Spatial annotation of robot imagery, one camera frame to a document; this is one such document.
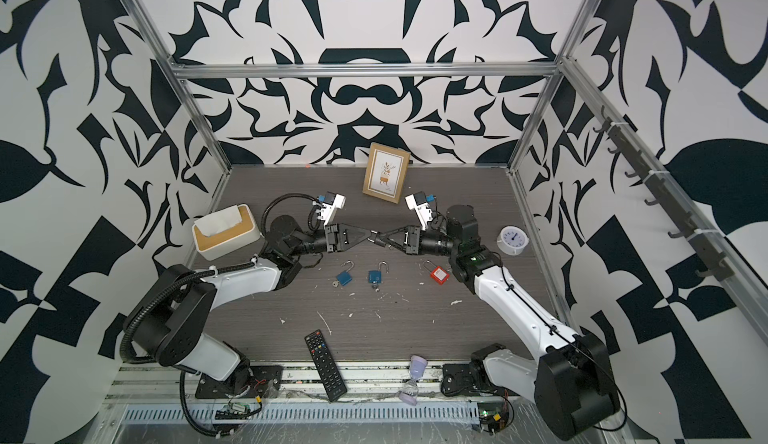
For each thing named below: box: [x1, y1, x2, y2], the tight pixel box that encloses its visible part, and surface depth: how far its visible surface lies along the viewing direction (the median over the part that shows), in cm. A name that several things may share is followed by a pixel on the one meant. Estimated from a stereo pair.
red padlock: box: [423, 259, 451, 285], surface depth 93 cm
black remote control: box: [304, 330, 348, 402], surface depth 77 cm
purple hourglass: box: [399, 354, 428, 406], surface depth 75 cm
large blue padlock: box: [336, 260, 355, 287], surface depth 94 cm
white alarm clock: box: [496, 225, 530, 256], surface depth 99 cm
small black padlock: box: [367, 229, 386, 247], surface depth 73 cm
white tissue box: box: [192, 204, 261, 261], surface depth 97 cm
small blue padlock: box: [368, 260, 389, 283], surface depth 93 cm
